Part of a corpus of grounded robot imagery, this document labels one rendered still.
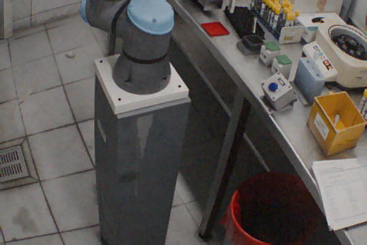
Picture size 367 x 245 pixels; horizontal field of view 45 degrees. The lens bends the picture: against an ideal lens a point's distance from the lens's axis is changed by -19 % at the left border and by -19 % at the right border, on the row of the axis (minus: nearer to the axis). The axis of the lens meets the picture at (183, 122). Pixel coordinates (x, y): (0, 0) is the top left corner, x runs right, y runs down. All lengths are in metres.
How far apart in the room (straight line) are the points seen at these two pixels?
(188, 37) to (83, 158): 0.81
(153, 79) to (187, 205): 1.02
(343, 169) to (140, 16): 0.65
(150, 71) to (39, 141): 1.24
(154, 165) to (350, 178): 0.60
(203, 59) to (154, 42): 1.27
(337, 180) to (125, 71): 0.61
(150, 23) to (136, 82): 0.18
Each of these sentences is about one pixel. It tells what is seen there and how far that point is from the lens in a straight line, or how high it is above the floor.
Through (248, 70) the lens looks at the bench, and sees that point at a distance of 1.48.
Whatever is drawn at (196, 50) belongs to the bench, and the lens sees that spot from 2.53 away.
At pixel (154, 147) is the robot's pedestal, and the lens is 1.42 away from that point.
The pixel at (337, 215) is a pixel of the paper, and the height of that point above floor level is 0.89.
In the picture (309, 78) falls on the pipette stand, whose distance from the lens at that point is 1.41.
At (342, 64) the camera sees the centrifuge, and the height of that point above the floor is 0.97.
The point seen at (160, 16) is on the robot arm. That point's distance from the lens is 1.20.
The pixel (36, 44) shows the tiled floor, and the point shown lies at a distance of 3.05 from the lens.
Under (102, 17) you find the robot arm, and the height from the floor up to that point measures 1.08.
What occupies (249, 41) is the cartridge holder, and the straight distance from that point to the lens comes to 1.58.
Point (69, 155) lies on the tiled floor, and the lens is 2.35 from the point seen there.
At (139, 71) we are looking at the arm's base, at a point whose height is 0.97.
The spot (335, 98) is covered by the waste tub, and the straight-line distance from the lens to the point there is 1.38.
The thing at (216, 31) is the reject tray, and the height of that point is 0.88.
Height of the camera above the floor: 1.78
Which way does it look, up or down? 45 degrees down
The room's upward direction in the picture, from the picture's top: 10 degrees clockwise
